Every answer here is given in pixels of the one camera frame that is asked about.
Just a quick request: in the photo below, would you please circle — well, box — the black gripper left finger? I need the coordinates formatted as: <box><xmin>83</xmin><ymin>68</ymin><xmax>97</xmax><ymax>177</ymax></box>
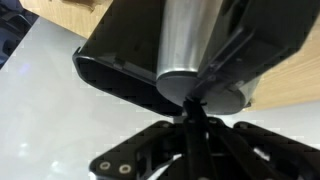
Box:
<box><xmin>88</xmin><ymin>96</ymin><xmax>198</xmax><ymax>180</ymax></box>

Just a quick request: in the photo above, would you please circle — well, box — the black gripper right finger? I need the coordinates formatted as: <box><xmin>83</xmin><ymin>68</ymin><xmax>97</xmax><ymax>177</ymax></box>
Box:
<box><xmin>194</xmin><ymin>96</ymin><xmax>320</xmax><ymax>180</ymax></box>

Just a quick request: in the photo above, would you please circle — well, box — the stainless steel electric kettle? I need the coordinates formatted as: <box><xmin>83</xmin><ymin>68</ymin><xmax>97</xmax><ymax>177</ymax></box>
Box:
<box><xmin>154</xmin><ymin>0</ymin><xmax>320</xmax><ymax>116</ymax></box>

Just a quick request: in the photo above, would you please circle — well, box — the black plastic waste bin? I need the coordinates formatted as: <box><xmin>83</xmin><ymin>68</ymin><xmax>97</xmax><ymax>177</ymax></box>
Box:
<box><xmin>72</xmin><ymin>0</ymin><xmax>188</xmax><ymax>118</ymax></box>

